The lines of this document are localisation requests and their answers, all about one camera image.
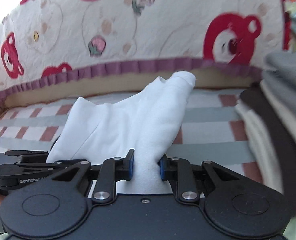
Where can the folded dark brown garment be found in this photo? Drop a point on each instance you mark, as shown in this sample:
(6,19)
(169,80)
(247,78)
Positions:
(275,130)

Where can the folded cream garment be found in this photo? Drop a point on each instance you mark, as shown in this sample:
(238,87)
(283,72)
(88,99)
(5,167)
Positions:
(287,110)
(257,140)

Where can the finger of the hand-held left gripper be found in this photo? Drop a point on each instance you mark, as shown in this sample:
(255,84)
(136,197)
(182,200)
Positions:
(25,153)
(38,165)

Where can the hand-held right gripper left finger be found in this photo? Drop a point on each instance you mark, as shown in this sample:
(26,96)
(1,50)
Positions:
(131,165)

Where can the striped dog print bed sheet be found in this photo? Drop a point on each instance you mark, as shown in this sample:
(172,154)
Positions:
(212,120)

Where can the tan padded bed rail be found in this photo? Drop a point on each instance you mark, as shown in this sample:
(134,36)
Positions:
(113,85)

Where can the white garment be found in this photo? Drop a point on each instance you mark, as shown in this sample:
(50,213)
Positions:
(125,120)

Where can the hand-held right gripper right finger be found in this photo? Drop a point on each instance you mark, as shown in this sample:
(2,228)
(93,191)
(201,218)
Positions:
(162,170)

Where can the bear print bed bumper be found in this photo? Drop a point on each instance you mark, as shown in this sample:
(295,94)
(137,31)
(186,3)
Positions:
(150,30)

